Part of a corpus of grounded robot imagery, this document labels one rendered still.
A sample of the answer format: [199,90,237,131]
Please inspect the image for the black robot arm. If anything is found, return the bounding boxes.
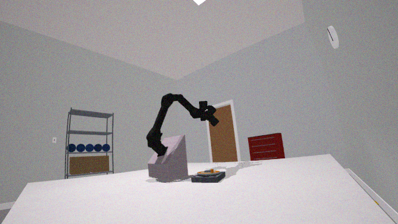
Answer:
[146,93,216,157]

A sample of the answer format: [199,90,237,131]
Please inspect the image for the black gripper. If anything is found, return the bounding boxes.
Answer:
[205,113,219,127]

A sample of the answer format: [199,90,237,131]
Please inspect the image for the orange round plate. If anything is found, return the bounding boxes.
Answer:
[197,169,220,175]

